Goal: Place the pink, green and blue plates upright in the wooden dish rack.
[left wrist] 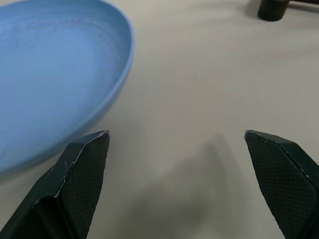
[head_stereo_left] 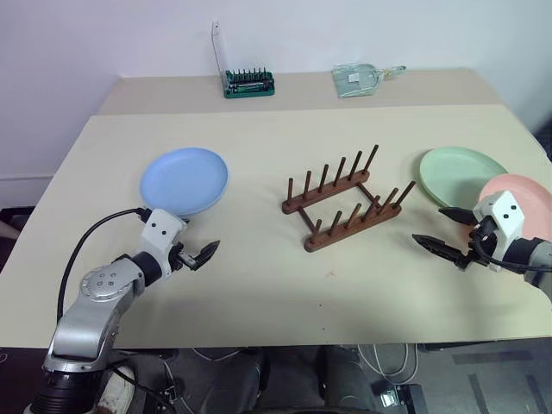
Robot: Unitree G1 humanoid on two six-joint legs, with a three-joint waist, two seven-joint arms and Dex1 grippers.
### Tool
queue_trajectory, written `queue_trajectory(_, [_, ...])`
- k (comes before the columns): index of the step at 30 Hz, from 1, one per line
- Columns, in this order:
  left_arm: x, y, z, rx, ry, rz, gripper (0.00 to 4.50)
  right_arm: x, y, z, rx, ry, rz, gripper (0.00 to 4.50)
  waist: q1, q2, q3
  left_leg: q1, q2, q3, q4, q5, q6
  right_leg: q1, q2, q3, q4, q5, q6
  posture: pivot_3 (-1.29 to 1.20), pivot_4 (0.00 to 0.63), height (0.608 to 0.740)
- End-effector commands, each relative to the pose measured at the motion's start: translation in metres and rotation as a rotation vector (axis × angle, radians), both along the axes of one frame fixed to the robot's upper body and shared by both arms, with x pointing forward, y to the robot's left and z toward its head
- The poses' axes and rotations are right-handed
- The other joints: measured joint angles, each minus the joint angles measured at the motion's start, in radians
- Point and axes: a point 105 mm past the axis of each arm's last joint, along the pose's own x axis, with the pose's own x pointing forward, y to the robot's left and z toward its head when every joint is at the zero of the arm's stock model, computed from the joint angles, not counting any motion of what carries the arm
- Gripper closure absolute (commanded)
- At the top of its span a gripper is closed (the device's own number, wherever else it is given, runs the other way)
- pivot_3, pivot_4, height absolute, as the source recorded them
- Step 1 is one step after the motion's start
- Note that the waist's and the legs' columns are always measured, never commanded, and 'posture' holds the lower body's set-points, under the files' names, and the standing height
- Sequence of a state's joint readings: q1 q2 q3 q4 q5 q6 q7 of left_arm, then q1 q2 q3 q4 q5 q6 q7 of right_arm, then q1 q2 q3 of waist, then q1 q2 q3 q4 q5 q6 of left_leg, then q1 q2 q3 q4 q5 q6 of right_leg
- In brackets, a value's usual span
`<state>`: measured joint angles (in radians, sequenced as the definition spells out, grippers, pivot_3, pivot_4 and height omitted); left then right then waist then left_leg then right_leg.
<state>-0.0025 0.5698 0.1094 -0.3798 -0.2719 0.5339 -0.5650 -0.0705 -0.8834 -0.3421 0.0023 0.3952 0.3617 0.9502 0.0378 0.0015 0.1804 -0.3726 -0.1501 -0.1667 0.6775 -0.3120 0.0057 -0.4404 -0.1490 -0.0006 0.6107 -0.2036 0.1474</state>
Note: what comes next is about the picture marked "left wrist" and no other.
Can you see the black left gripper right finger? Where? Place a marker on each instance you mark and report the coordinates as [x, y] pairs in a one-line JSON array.
[[284, 181]]

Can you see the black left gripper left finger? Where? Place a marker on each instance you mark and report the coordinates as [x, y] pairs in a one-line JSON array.
[[74, 184]]

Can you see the blue plate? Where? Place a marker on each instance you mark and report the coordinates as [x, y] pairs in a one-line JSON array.
[[57, 79]]

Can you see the dark cylindrical object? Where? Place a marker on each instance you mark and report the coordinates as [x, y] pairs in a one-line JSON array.
[[272, 10]]

